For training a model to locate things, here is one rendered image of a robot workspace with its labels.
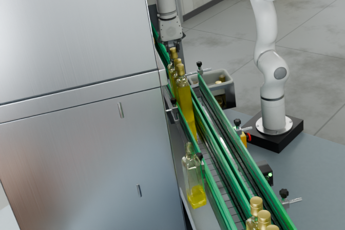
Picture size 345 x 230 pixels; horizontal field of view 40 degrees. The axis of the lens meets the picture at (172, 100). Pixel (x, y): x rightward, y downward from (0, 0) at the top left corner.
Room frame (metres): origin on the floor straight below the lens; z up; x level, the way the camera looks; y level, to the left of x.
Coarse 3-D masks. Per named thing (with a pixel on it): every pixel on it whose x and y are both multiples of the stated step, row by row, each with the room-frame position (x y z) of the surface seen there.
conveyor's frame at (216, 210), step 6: (162, 90) 2.23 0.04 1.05; (168, 102) 2.09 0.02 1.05; (168, 108) 2.07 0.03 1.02; (168, 114) 2.11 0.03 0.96; (180, 126) 1.85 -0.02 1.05; (180, 132) 1.80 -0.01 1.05; (186, 138) 1.74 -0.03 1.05; (204, 186) 1.41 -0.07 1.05; (210, 192) 1.37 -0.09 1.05; (210, 198) 1.33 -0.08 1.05; (210, 204) 1.31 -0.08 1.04; (216, 204) 1.30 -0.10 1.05; (216, 210) 1.27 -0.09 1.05; (216, 216) 1.24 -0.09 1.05; (222, 222) 1.21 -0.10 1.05; (222, 228) 1.18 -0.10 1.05
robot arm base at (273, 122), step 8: (264, 104) 2.04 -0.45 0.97; (272, 104) 2.02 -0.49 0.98; (280, 104) 2.02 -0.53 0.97; (264, 112) 2.05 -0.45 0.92; (272, 112) 2.02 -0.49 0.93; (280, 112) 2.02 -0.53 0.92; (264, 120) 2.05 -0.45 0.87; (272, 120) 2.02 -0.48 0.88; (280, 120) 2.02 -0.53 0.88; (288, 120) 2.09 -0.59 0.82; (256, 128) 2.07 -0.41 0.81; (264, 128) 2.05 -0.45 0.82; (272, 128) 2.02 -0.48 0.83; (280, 128) 2.02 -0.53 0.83; (288, 128) 2.01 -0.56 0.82
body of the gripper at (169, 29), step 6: (168, 18) 1.99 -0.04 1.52; (174, 18) 1.99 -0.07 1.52; (162, 24) 1.99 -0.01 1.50; (168, 24) 1.99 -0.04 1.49; (174, 24) 1.99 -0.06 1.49; (180, 24) 2.00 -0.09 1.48; (162, 30) 1.99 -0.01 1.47; (168, 30) 1.99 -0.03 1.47; (174, 30) 1.99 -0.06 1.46; (180, 30) 2.00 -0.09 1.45; (162, 36) 1.99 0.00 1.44; (168, 36) 1.99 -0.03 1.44; (174, 36) 1.99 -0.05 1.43; (180, 36) 1.99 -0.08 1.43
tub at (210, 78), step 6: (204, 72) 2.42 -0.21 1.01; (210, 72) 2.42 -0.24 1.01; (216, 72) 2.42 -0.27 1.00; (222, 72) 2.42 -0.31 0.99; (192, 78) 2.40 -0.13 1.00; (204, 78) 2.41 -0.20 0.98; (210, 78) 2.42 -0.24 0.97; (216, 78) 2.42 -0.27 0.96; (228, 78) 2.33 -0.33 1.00; (192, 84) 2.31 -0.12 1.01; (210, 84) 2.40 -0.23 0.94; (216, 84) 2.26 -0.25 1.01; (222, 84) 2.26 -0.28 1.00
